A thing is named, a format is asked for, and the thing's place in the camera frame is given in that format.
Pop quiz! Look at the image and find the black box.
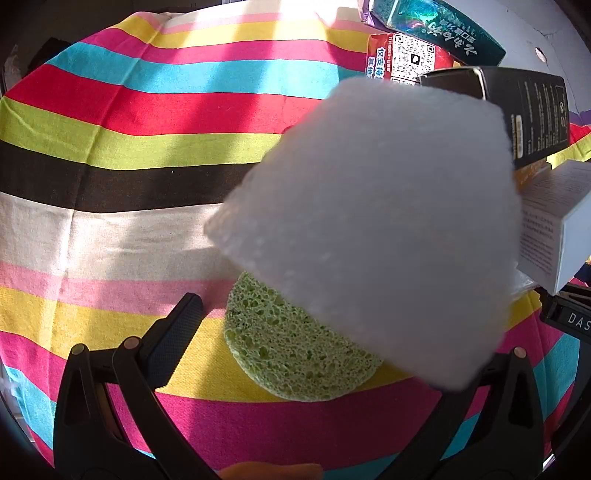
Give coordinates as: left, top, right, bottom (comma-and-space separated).
420, 66, 571, 172

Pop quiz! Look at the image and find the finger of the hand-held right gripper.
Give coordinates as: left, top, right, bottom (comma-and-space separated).
538, 282, 591, 343

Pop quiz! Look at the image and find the rainbow striped tablecloth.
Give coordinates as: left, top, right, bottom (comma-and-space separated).
0, 8, 591, 480

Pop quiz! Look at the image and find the silver grey text-printed box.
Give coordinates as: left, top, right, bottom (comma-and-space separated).
515, 159, 591, 296

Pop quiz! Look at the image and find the green round sponge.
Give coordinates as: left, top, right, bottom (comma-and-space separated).
223, 271, 384, 402

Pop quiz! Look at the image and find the white foam block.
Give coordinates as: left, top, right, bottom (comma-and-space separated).
204, 76, 525, 393

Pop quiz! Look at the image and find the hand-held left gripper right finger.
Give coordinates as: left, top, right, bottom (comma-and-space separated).
383, 346, 546, 480

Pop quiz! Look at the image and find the red box with code print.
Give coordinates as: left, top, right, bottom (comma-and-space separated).
364, 32, 456, 86

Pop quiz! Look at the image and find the teal holographic box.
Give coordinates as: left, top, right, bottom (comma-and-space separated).
369, 0, 508, 67

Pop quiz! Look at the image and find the orange box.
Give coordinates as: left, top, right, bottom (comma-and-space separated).
514, 159, 555, 193

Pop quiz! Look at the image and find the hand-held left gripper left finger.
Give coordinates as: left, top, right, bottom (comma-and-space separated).
53, 292, 219, 480

